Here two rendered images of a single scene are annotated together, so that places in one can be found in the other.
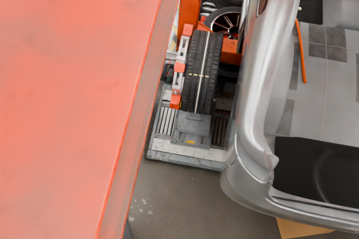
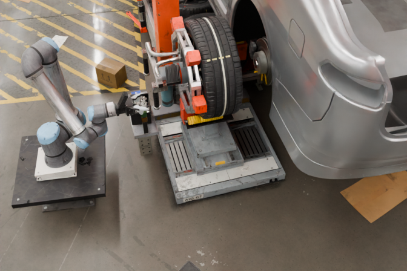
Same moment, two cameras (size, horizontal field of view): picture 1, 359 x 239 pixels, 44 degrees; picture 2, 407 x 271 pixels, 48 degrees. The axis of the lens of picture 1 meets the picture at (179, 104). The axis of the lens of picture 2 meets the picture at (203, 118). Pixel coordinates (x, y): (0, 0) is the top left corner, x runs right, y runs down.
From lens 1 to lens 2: 1.14 m
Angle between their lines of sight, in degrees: 17
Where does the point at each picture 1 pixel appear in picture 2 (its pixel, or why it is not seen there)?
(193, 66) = (208, 51)
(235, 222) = (313, 228)
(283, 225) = (363, 208)
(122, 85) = not seen: outside the picture
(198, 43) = (201, 26)
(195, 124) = (216, 142)
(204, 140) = (234, 155)
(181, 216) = (252, 249)
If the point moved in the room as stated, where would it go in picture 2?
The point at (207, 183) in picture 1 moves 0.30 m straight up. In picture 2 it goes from (259, 201) to (263, 176)
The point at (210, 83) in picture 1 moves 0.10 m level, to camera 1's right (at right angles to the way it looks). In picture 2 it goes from (234, 63) to (249, 59)
